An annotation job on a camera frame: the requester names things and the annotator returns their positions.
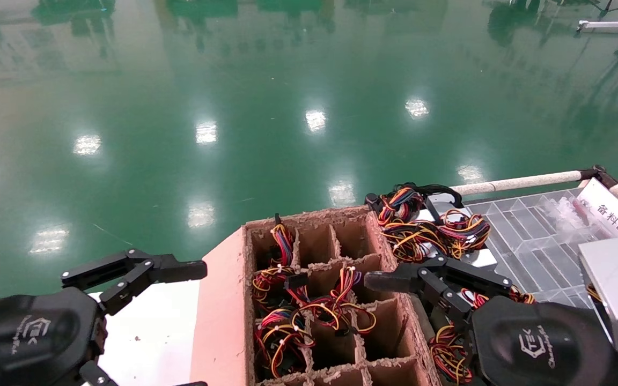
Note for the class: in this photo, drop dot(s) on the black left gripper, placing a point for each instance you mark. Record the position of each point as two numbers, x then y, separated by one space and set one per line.
19 338

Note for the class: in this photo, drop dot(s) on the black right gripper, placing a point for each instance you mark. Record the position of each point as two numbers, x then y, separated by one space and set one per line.
539 343

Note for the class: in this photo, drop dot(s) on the cardboard box with dividers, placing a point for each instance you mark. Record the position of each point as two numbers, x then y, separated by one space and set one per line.
223 321

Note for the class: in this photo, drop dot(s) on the clear plastic organizer tray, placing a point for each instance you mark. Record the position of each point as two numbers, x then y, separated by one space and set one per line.
534 236

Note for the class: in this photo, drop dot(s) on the clear plastic parts bag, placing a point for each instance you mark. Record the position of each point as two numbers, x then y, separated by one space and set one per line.
566 214

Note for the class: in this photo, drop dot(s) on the white sign with Chinese text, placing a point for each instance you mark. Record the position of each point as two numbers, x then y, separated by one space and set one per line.
609 214

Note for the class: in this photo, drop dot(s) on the black pipe connector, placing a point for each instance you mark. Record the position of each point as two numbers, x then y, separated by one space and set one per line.
598 174

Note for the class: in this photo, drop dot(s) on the white floor frame bar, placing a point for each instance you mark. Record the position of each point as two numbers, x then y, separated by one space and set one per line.
604 25

